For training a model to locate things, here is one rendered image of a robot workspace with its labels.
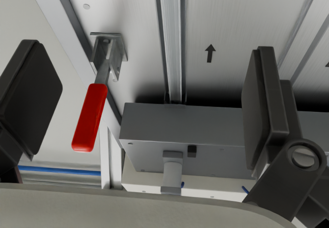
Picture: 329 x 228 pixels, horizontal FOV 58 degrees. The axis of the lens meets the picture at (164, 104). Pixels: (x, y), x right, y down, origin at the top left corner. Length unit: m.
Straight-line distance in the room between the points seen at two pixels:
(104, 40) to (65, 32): 0.03
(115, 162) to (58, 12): 0.35
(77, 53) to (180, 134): 0.14
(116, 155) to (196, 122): 0.24
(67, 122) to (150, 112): 1.92
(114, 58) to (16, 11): 1.99
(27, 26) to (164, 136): 1.94
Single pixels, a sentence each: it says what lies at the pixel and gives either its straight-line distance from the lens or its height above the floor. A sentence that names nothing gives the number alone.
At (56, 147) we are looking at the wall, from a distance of 2.36.
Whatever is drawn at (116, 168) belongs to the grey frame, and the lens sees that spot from 0.55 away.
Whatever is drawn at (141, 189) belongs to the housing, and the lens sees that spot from 0.48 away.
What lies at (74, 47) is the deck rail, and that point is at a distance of 0.28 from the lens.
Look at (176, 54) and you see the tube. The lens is 0.27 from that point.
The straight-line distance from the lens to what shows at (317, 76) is 0.33.
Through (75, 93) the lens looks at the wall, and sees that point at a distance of 2.15.
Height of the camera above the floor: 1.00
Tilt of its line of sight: 17 degrees up
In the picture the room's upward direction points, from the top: 179 degrees counter-clockwise
